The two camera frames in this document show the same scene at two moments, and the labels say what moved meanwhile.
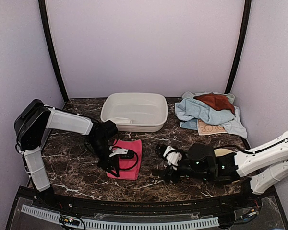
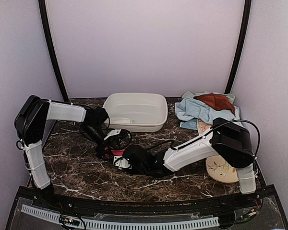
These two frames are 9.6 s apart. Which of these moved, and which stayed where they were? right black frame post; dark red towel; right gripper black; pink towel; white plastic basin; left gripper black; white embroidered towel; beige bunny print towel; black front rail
Moved: right gripper black; left gripper black; pink towel
Stayed: white plastic basin; white embroidered towel; dark red towel; right black frame post; black front rail; beige bunny print towel
